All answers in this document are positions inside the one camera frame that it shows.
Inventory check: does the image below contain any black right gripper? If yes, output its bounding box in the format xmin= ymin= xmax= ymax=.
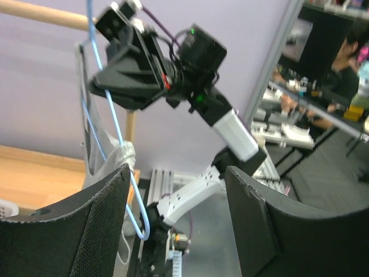
xmin=89 ymin=18 xmax=174 ymax=112

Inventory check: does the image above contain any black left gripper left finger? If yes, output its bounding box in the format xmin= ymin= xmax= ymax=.
xmin=1 ymin=164 xmax=131 ymax=276

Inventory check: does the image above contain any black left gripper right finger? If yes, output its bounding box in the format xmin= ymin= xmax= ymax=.
xmin=225 ymin=167 xmax=368 ymax=276

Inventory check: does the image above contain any blue wire hanger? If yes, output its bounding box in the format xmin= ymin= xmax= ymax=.
xmin=82 ymin=0 xmax=150 ymax=241

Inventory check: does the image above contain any grey garment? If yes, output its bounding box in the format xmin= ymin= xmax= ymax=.
xmin=74 ymin=42 xmax=144 ymax=265

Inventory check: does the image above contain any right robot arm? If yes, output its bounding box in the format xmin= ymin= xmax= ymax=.
xmin=89 ymin=18 xmax=262 ymax=238

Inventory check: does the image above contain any wooden rack base tray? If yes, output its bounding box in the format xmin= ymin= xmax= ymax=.
xmin=1 ymin=145 xmax=85 ymax=211

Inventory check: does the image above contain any white plastic basket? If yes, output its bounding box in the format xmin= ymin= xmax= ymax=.
xmin=0 ymin=199 xmax=19 ymax=219

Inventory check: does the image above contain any person at desk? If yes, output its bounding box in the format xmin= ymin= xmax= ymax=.
xmin=272 ymin=27 xmax=369 ymax=130

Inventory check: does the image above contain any black monitor on stand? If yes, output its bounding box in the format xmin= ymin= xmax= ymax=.
xmin=278 ymin=3 xmax=353 ymax=80

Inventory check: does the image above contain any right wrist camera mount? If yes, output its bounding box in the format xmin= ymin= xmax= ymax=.
xmin=95 ymin=0 xmax=145 ymax=43

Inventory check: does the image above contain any wooden clothes rack frame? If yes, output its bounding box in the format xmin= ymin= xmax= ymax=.
xmin=1 ymin=0 xmax=137 ymax=142

